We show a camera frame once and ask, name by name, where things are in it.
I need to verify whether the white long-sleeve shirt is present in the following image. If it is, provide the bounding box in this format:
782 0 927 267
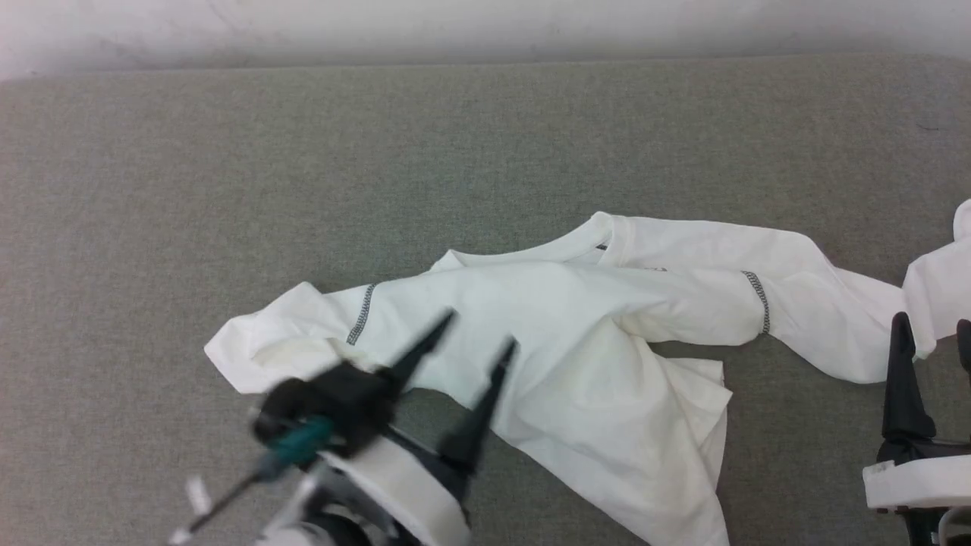
203 199 971 546

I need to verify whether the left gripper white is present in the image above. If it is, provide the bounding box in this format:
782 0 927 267
319 309 519 546

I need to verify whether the left teal-plug black cable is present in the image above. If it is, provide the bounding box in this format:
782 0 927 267
168 416 336 545

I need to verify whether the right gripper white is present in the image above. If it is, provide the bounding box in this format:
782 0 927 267
863 312 971 518

